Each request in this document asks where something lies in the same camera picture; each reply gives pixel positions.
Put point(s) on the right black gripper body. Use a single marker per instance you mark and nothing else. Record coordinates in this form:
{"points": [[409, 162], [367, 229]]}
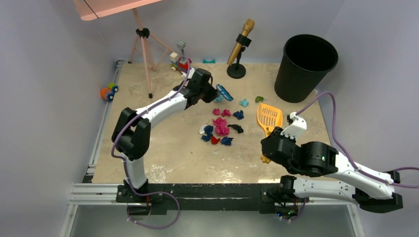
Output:
{"points": [[276, 134]]}

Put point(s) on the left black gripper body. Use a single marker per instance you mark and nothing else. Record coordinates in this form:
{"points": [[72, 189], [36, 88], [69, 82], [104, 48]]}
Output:
{"points": [[208, 94]]}

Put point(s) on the blue hand brush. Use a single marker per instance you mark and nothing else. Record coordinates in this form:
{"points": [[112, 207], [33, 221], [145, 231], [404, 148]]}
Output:
{"points": [[224, 93]]}

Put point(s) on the yellow slotted plastic scoop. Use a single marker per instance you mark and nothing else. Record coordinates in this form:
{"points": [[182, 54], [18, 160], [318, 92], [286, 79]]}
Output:
{"points": [[268, 118]]}

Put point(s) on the large magenta paper scrap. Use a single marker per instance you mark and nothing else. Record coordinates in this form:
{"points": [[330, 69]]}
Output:
{"points": [[222, 130]]}

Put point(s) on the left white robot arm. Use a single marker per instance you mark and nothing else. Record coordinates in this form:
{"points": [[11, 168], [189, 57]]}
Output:
{"points": [[131, 136]]}

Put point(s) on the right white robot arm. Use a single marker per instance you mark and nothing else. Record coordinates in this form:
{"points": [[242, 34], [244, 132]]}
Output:
{"points": [[316, 169]]}

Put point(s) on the teal small block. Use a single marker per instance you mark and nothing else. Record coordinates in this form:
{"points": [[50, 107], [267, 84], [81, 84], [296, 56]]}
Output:
{"points": [[208, 61]]}

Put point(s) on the toy block train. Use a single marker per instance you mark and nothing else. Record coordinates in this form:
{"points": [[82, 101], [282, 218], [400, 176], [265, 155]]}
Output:
{"points": [[179, 63]]}

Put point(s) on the small pink paper scrap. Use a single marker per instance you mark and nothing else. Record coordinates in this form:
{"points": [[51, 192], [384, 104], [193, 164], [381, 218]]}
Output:
{"points": [[216, 111]]}

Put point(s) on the pink scrap near scoop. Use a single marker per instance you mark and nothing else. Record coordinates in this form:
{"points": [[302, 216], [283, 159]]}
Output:
{"points": [[225, 113]]}

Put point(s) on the gold microphone on stand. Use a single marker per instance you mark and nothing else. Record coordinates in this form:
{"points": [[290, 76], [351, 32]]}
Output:
{"points": [[235, 69]]}

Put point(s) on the dark blue scrap left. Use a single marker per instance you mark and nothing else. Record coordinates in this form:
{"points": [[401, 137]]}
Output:
{"points": [[208, 129]]}

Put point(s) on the teal paper scrap lower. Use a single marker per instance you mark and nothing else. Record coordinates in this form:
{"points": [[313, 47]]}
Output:
{"points": [[244, 103]]}

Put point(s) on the dark blue scrap by scoop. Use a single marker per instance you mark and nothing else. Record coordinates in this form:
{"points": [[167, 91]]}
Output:
{"points": [[239, 114]]}

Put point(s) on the black base bar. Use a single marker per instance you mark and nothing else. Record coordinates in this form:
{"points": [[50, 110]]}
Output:
{"points": [[158, 199]]}

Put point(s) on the black paper scrap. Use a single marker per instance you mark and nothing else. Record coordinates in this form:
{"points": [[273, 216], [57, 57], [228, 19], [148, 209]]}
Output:
{"points": [[236, 127]]}

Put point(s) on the dark blue scrap middle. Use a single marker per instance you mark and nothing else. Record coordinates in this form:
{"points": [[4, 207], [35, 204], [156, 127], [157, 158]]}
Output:
{"points": [[206, 137]]}

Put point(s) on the red paper scrap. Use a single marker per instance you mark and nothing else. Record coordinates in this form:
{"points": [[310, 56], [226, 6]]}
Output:
{"points": [[215, 140]]}

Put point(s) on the green paper scrap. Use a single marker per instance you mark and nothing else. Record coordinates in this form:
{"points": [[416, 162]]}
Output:
{"points": [[259, 99]]}

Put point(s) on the dark blue scrap lower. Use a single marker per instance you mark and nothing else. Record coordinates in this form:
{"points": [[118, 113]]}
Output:
{"points": [[227, 141]]}

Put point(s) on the pink tripod stand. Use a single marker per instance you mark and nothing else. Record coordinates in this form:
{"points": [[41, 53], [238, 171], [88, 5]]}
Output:
{"points": [[95, 9]]}

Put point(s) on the orange green toy wheel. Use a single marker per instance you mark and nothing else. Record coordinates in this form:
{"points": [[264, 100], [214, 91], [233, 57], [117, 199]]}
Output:
{"points": [[108, 93]]}

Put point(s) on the black waste bin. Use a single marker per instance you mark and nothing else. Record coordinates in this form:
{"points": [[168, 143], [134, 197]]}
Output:
{"points": [[306, 61]]}

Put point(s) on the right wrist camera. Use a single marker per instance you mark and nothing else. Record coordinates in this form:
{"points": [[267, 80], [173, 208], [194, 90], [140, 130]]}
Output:
{"points": [[297, 126]]}

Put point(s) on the aluminium frame rail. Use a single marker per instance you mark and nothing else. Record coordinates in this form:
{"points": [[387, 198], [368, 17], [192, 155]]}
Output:
{"points": [[87, 178]]}

